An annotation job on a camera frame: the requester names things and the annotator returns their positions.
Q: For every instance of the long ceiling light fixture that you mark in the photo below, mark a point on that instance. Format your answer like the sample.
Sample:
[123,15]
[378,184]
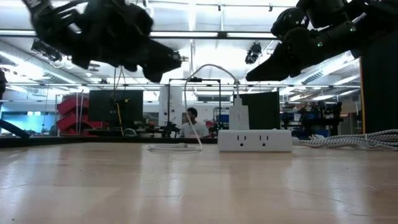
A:
[186,34]

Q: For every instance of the black ceiling-mounted camera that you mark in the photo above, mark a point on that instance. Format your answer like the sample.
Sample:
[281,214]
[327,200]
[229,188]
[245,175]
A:
[253,53]

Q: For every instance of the person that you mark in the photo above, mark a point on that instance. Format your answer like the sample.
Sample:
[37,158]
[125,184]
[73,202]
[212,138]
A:
[194,129]

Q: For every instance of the red stacked storage bins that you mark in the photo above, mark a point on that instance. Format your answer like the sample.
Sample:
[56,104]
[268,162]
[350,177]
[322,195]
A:
[70,105]

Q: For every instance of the white power strip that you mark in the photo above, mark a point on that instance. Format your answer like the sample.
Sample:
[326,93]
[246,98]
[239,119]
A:
[253,147]

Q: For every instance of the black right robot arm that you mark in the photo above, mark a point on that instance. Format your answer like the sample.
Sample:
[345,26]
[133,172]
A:
[335,12]

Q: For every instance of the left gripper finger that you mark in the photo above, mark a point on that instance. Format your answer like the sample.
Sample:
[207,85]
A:
[161,62]

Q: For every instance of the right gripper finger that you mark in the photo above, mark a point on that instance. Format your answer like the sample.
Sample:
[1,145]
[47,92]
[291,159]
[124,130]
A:
[273,67]

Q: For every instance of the black stand frame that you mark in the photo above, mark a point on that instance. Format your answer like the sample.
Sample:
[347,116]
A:
[194,80]

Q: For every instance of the black panel with yellow edge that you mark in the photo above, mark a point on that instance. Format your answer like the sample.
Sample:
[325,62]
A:
[379,93]

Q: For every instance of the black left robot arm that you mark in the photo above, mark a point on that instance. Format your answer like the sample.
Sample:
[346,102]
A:
[46,18]

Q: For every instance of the black square panel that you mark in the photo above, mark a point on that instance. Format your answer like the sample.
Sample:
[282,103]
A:
[264,110]

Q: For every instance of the black monitor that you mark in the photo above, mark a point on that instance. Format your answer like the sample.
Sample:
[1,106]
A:
[102,105]

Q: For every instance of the distant black robot workstation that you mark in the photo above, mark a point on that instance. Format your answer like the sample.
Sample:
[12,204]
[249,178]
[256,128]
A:
[311,115]

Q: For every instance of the white USB charger adapter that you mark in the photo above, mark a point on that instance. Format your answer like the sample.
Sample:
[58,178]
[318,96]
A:
[238,118]

